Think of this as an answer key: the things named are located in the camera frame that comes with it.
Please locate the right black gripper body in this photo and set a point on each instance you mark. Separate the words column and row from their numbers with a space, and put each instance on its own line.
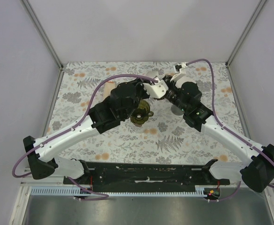
column 173, row 96

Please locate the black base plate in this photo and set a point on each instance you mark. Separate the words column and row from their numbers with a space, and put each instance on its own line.
column 148, row 178

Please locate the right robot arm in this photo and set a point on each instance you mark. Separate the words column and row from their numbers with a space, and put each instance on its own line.
column 256, row 166

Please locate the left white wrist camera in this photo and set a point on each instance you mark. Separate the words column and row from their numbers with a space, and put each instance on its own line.
column 157, row 89

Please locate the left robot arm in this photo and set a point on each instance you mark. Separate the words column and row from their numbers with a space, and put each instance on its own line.
column 43, row 153

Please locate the orange coffee filter pack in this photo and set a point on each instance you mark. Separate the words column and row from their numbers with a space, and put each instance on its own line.
column 108, row 87

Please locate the green glass dripper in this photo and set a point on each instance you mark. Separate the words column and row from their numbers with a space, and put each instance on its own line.
column 141, row 114

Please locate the grey glass carafe wooden collar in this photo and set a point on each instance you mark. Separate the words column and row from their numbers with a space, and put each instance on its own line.
column 176, row 110

